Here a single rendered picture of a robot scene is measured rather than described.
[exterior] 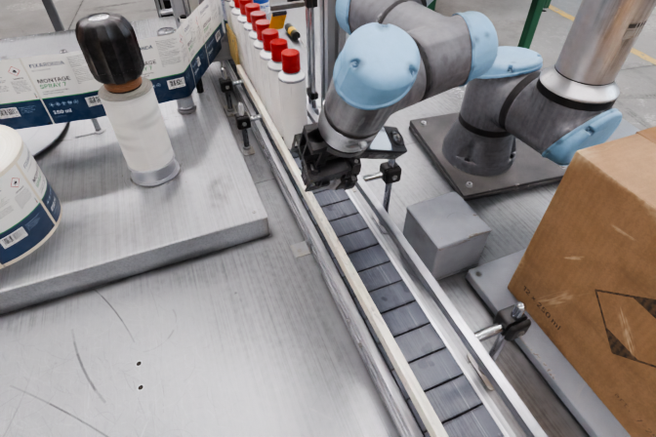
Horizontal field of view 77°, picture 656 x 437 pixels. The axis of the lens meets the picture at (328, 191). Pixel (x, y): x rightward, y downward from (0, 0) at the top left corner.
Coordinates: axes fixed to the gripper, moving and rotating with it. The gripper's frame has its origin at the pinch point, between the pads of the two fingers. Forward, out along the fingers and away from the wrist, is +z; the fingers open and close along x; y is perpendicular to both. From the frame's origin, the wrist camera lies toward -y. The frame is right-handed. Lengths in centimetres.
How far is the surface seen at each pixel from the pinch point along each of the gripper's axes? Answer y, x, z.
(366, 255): -0.6, 14.4, -2.1
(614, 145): -24.0, 13.7, -29.4
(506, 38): -245, -134, 186
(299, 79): -0.5, -19.6, -1.1
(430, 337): -2.4, 28.2, -10.1
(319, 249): 5.8, 10.9, 0.2
